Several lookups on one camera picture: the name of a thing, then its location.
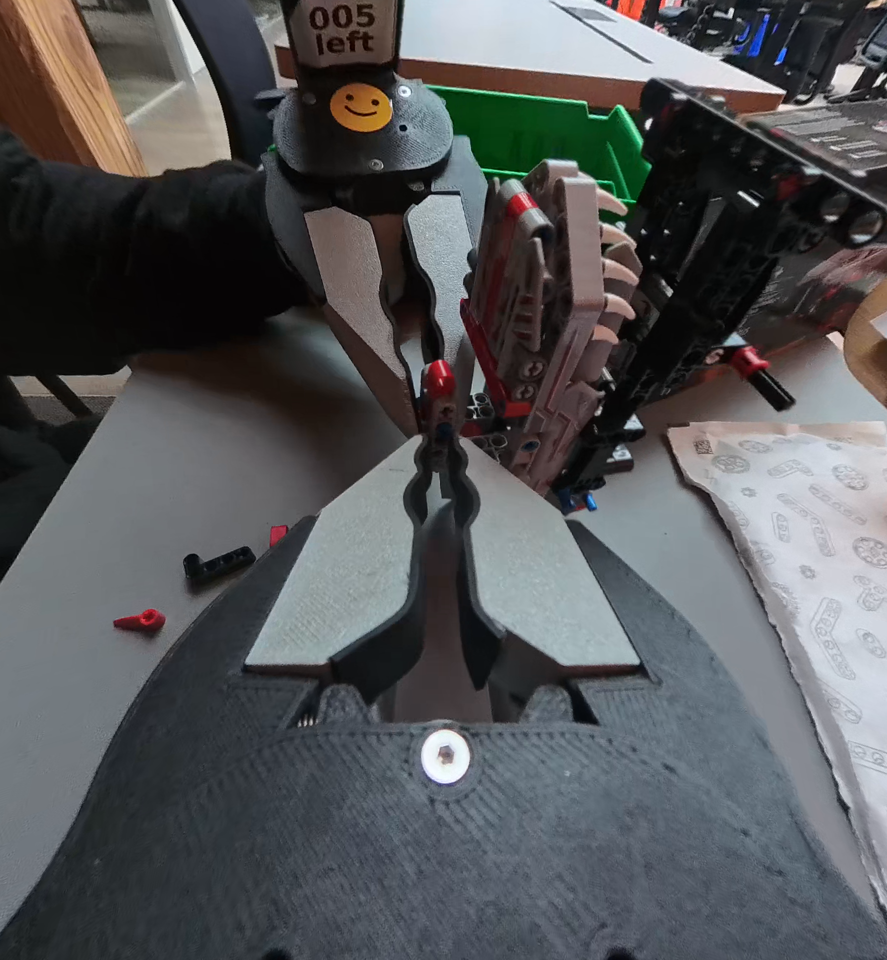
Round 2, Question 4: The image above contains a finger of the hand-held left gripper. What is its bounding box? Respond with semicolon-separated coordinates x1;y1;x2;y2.
303;208;424;436
403;189;484;391

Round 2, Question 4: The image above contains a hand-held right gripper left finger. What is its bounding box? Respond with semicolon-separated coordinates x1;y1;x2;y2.
243;435;430;705

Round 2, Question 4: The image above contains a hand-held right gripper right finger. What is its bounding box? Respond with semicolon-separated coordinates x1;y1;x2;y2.
449;438;643;691

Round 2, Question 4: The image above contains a grey red brick vehicle model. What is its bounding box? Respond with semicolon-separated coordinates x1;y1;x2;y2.
458;77;887;515

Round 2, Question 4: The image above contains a red capped black brick pin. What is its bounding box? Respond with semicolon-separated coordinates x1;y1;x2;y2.
419;358;458;472

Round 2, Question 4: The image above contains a black cardboard set box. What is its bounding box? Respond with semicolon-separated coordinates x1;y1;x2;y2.
736;97;887;354

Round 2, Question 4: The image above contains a black office chair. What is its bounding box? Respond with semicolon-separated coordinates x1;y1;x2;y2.
173;0;280;168

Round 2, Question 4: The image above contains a black angled brick beam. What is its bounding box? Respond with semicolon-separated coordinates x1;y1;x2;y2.
182;546;257;588

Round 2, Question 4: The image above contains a green plastic bin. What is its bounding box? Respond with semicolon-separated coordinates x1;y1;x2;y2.
427;84;646;205

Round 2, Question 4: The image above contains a grey table with wooden edge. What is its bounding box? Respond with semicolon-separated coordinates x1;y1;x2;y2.
274;0;788;115

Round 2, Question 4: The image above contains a printed white paper bag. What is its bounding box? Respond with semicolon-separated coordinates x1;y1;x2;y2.
667;420;887;957

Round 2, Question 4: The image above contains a person's black clothing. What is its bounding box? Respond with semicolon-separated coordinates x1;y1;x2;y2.
0;352;115;631

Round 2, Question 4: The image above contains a brown instruction board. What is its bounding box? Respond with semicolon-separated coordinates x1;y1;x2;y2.
843;251;887;445

